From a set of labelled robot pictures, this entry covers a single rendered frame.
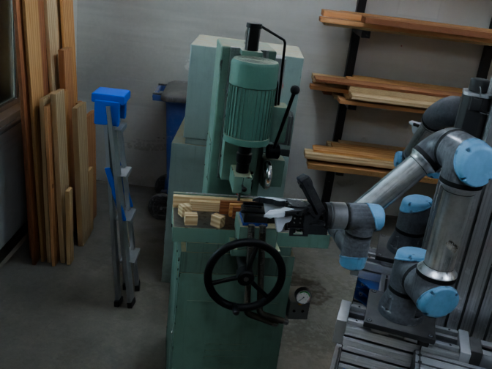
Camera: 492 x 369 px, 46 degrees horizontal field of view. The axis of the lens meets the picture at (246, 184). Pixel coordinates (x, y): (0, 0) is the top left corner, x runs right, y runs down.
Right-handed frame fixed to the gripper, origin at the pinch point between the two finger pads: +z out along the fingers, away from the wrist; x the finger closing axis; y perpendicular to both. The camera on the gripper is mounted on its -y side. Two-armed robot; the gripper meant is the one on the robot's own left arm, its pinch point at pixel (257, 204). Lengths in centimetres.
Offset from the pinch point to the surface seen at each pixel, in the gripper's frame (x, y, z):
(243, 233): 48, 24, -7
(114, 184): 146, 33, 41
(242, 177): 67, 8, -8
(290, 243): 58, 31, -27
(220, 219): 58, 22, 0
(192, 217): 60, 23, 10
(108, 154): 146, 17, 45
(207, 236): 59, 29, 4
